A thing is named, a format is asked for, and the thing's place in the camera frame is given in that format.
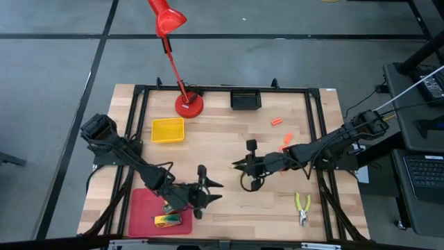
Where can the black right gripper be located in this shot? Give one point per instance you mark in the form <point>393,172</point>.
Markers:
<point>262,165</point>

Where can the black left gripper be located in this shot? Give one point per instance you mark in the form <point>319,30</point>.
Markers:
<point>197,196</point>

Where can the tall yellow green crayon box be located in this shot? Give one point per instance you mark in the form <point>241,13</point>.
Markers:
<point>168,221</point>

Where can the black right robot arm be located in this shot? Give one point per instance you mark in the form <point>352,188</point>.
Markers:
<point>329,144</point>

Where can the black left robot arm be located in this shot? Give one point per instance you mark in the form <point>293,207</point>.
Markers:
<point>152,175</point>

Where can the orange eraser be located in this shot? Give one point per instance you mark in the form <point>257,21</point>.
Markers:
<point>276,121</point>
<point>288,138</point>

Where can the black plastic basket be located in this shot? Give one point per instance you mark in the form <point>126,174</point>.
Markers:
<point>245,100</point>

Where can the red flat mat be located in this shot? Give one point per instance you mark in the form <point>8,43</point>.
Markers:
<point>145,218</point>

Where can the yellow plastic basket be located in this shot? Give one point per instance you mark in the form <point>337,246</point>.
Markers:
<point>168,130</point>

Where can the red desk lamp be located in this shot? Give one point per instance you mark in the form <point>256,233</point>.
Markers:
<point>189,106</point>

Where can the black laptop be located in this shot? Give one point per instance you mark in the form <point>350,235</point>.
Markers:
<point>421,180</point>

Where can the white rod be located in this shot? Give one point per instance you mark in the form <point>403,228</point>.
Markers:
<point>409,88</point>

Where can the black keyboard device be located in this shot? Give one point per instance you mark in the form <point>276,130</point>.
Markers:
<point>433,85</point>

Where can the black metal table frame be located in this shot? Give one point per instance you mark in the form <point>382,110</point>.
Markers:
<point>229,88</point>

